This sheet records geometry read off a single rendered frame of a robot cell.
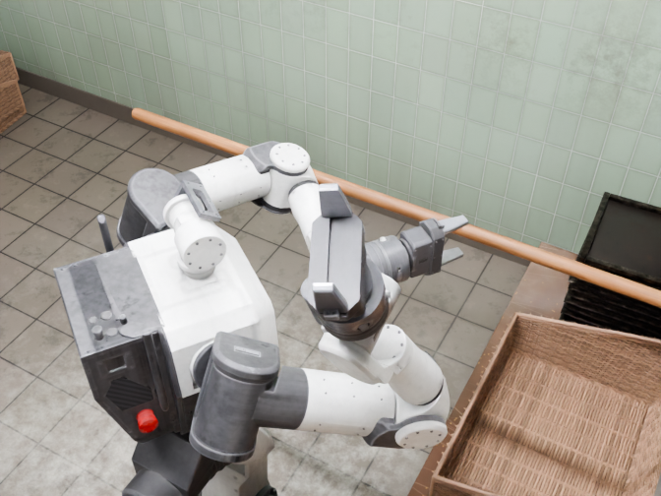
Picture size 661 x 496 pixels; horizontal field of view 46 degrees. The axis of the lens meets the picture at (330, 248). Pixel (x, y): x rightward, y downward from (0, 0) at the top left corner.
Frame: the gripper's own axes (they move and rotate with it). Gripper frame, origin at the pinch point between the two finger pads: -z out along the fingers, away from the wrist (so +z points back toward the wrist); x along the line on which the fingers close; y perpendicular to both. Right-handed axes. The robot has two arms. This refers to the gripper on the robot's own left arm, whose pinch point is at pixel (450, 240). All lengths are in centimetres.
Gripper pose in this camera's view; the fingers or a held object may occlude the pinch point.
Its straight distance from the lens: 148.4
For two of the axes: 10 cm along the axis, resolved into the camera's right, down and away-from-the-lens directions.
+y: 4.2, 6.2, -6.6
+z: -9.1, 2.9, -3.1
